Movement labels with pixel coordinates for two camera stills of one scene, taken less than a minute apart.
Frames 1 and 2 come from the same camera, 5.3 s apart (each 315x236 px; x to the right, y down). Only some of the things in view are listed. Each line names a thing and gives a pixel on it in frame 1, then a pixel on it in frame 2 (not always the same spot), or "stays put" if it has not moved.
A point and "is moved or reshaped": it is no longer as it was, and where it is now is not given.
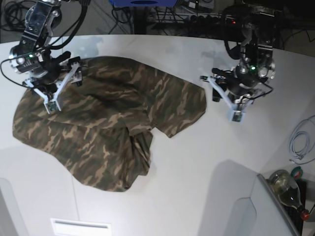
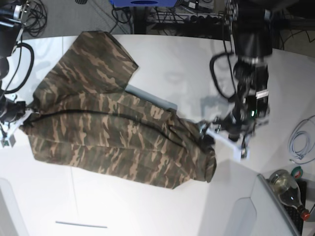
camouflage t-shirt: [102, 132] is moved or reshaped
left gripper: [52, 73] → [10, 111]
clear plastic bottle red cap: [287, 191] stays put
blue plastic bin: [143, 3] stays put
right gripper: [244, 79] → [238, 125]
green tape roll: [297, 172] stays put
